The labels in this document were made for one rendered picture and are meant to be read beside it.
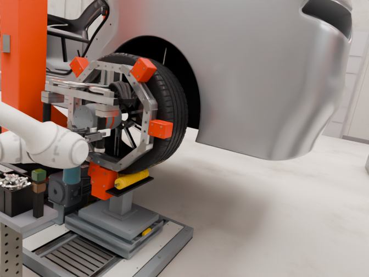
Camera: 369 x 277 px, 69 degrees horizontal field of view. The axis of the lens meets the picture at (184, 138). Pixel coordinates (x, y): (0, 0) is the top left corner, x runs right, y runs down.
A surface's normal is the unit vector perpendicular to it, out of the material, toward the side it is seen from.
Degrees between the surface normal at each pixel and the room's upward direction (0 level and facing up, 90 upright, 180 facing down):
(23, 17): 90
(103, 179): 90
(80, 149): 88
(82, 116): 90
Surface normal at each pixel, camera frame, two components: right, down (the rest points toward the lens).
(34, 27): 0.88, 0.22
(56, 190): -0.45, 0.14
